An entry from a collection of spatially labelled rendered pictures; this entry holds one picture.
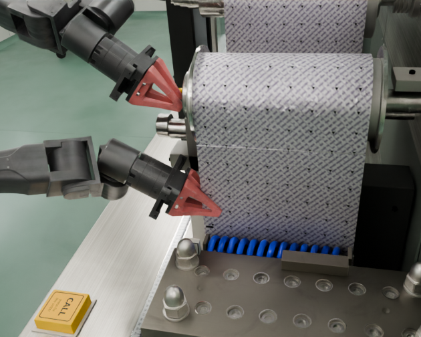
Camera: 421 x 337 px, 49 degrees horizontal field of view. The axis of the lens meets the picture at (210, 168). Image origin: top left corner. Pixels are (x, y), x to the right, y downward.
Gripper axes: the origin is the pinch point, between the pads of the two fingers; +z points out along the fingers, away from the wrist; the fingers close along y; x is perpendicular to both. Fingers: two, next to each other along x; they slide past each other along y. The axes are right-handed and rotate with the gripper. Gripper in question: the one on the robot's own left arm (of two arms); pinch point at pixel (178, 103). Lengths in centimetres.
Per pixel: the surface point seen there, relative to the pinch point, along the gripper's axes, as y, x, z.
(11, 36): -438, -294, -212
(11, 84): -303, -251, -139
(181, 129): -1.2, -4.3, 2.7
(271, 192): 7.3, 0.6, 18.7
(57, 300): 15.1, -37.2, 1.8
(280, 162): 7.4, 5.7, 16.4
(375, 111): 6.9, 19.2, 21.2
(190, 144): -0.2, -5.2, 5.3
